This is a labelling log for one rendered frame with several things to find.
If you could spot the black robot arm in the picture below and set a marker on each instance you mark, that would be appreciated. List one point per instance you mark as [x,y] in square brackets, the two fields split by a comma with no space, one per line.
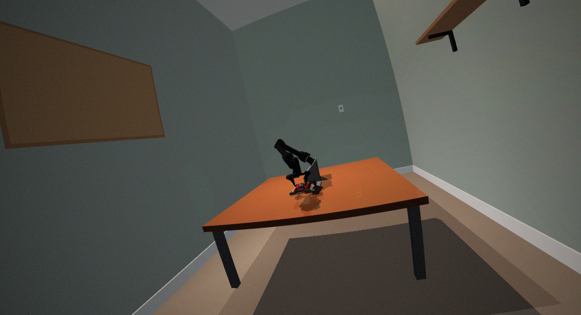
[288,157]

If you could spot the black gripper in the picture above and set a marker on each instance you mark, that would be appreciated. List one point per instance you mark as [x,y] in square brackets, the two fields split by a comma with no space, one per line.
[290,177]

